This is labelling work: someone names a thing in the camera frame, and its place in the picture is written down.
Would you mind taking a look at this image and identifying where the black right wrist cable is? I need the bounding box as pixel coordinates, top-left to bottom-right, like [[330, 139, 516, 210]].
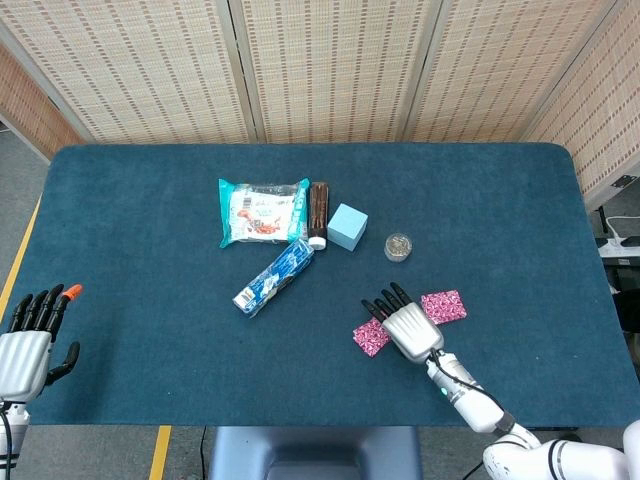
[[430, 349, 507, 417]]

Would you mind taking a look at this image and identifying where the teal white snack bag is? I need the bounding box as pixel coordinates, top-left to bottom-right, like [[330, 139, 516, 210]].
[[217, 177, 311, 250]]

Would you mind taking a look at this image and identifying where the blue felt table cover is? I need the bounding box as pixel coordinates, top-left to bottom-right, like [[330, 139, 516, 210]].
[[0, 143, 632, 429]]

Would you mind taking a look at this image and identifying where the clear round plastic jar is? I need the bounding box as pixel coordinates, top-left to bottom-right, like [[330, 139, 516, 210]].
[[384, 232, 414, 263]]

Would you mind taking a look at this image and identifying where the yellow floor tape strip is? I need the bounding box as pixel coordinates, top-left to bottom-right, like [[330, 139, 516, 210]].
[[0, 197, 42, 324]]

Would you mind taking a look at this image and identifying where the woven bamboo screen panel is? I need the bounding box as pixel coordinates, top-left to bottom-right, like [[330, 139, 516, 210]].
[[0, 0, 259, 146], [0, 42, 84, 161], [519, 0, 640, 211], [402, 0, 629, 144], [227, 0, 446, 145]]

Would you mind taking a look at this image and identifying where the white power strip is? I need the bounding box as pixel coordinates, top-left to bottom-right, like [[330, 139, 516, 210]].
[[597, 234, 640, 252]]

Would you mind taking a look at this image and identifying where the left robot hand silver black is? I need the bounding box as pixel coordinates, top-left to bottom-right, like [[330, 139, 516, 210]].
[[0, 283, 84, 401]]

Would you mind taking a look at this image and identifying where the white power cable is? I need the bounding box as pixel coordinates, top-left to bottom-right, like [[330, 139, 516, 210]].
[[604, 214, 640, 239]]

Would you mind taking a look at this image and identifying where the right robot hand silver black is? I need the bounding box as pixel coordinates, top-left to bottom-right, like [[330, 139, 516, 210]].
[[360, 282, 445, 365]]

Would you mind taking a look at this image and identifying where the brown bottle white cap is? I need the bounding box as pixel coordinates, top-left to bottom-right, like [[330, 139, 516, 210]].
[[308, 181, 331, 251]]

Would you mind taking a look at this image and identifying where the light blue cube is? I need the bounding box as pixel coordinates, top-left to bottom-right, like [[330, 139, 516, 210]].
[[326, 202, 370, 251]]

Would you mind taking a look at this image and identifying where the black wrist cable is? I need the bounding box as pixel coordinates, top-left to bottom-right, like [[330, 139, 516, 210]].
[[430, 349, 507, 417], [0, 405, 14, 480]]

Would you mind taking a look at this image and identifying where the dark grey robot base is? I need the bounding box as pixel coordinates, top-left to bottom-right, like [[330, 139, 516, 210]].
[[208, 425, 424, 480]]

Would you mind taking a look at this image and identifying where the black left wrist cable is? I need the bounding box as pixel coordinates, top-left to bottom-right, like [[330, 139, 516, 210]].
[[0, 405, 14, 480]]

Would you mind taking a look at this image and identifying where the blue cookie box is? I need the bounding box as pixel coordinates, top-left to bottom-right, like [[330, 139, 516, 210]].
[[231, 238, 316, 320]]

